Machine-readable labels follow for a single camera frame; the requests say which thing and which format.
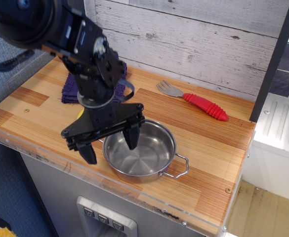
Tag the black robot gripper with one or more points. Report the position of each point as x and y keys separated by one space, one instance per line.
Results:
x=99 y=123

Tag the stainless steel pan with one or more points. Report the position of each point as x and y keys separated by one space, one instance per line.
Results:
x=151 y=158

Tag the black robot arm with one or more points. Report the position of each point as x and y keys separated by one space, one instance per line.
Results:
x=55 y=27

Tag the purple folded towel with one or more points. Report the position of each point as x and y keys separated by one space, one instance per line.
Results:
x=70 y=90

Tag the yellow toy banana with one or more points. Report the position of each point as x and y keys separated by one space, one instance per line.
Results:
x=80 y=114

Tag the silver dispenser panel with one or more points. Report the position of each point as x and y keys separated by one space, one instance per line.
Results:
x=100 y=221

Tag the clear acrylic edge guard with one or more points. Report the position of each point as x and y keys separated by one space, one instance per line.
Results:
x=60 y=182

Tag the yellow object bottom left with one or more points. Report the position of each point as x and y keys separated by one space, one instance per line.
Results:
x=5 y=232

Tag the white ribbed side unit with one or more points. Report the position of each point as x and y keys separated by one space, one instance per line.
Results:
x=272 y=128

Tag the red handled fork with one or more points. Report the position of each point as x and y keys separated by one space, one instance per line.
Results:
x=209 y=107

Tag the dark right vertical post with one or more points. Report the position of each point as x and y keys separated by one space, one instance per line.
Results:
x=271 y=70

